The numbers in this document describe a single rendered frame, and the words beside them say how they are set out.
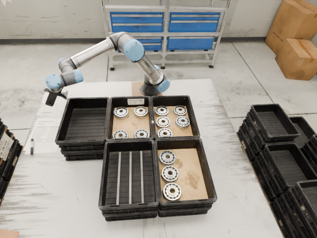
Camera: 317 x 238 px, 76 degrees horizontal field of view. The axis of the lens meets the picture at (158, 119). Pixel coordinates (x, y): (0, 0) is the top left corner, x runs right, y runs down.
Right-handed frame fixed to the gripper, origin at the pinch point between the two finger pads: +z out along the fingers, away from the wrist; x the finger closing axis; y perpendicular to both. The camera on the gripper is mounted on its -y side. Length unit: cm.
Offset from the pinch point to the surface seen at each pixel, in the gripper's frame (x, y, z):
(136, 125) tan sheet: -57, -2, -14
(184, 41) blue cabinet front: -120, 160, 101
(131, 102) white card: -50, 14, -6
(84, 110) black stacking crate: -20.9, -2.0, 7.6
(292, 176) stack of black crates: -197, -1, -37
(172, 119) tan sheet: -80, 10, -20
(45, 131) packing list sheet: -0.8, -25.4, 21.6
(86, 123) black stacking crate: -25.0, -11.3, -0.7
